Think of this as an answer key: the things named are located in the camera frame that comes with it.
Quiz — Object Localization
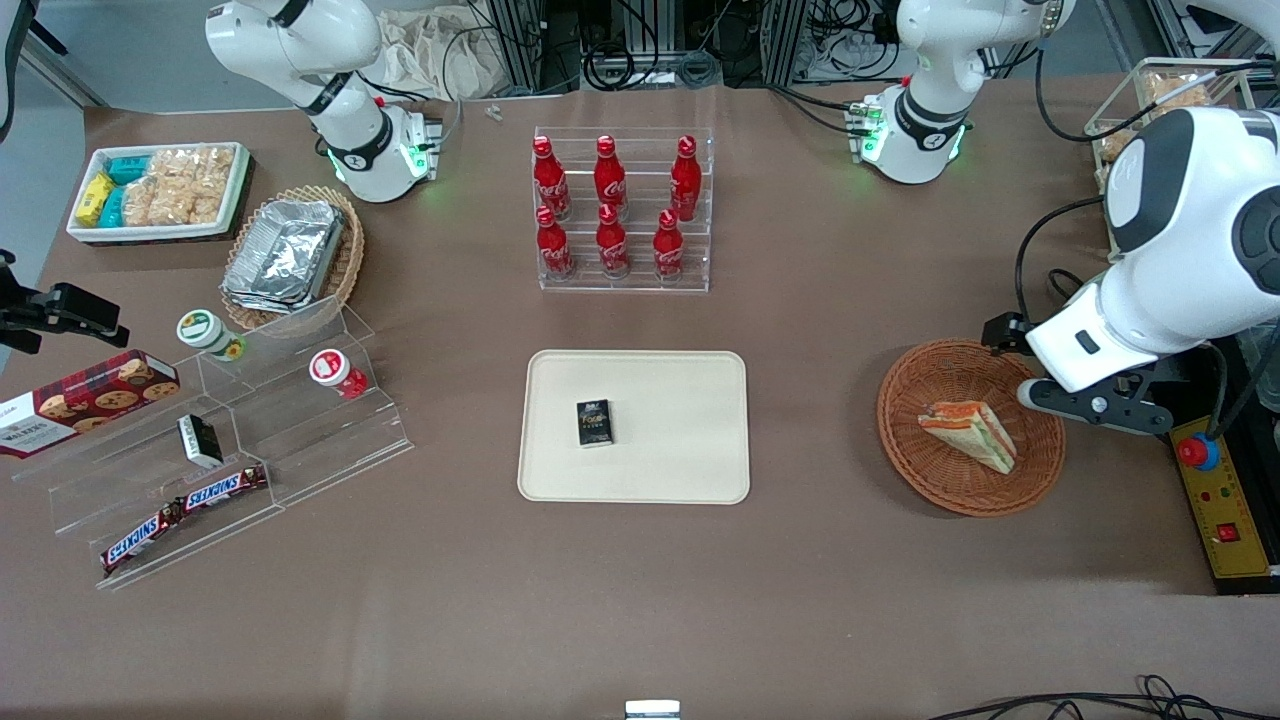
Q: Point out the triangular sandwich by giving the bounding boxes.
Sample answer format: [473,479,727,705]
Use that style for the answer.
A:
[918,401,1018,475]

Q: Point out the round brown wicker basket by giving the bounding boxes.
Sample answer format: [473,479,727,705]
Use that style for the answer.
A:
[877,339,1067,518]

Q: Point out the beige plastic tray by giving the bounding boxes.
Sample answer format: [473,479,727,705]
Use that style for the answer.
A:
[517,349,751,505]

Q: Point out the oval wicker basket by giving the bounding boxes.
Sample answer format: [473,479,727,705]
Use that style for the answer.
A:
[219,185,366,332]

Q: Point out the yellow emergency stop box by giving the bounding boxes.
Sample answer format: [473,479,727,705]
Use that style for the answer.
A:
[1169,414,1274,582]

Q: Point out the black countertop appliance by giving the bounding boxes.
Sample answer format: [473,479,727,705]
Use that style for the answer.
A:
[1160,320,1280,597]

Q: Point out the red cola bottle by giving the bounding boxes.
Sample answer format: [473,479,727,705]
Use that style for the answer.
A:
[596,203,632,279]
[594,135,629,217]
[535,206,576,282]
[670,135,703,222]
[653,208,688,282]
[532,136,572,222]

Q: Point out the clear acrylic bottle rack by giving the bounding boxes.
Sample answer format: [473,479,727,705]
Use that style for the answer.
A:
[532,127,715,294]

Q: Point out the small black box gold print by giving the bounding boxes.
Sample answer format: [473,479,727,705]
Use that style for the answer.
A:
[576,400,614,449]

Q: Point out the beige cloth bag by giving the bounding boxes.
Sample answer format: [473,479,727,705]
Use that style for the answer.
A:
[374,4,523,102]

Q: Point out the red lid yogurt cup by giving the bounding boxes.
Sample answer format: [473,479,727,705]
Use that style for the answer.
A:
[309,349,370,400]

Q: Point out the clear acrylic stepped shelf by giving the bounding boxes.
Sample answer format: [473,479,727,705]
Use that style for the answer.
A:
[12,295,416,592]

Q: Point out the stack of foil trays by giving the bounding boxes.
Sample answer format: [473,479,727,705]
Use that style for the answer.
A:
[221,199,347,316]

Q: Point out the white rectangular plastic bin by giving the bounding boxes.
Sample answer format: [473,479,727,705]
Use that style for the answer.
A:
[66,142,253,245]

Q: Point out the snickers chocolate bar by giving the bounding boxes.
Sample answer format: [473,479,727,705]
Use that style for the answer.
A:
[100,499,188,575]
[179,464,270,513]

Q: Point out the green lid yogurt cup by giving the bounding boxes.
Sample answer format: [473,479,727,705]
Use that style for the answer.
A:
[177,309,247,362]

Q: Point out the clear bag rice crackers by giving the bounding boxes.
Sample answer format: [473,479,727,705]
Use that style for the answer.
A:
[121,150,193,227]
[186,146,237,225]

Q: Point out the small black white box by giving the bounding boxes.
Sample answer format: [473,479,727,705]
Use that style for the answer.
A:
[177,414,225,470]

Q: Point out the yellow snack packet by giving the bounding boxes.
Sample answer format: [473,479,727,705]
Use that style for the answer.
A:
[74,171,117,227]

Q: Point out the red tartan cookie box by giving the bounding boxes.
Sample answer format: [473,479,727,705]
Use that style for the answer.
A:
[0,349,182,460]

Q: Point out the white wire rack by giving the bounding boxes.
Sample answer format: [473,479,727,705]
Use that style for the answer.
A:
[1084,57,1259,193]

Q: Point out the black floor cables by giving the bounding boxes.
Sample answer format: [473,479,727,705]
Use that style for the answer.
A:
[925,674,1280,720]

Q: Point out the aluminium frame post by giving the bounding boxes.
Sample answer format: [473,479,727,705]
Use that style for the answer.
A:
[486,0,583,97]
[762,0,809,87]

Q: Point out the coiled black cables bundle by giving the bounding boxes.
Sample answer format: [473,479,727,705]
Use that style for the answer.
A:
[583,0,723,93]

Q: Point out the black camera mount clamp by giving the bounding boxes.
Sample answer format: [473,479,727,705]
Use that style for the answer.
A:
[0,249,132,357]

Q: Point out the black chair frame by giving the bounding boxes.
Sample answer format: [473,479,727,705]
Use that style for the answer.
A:
[0,0,71,143]

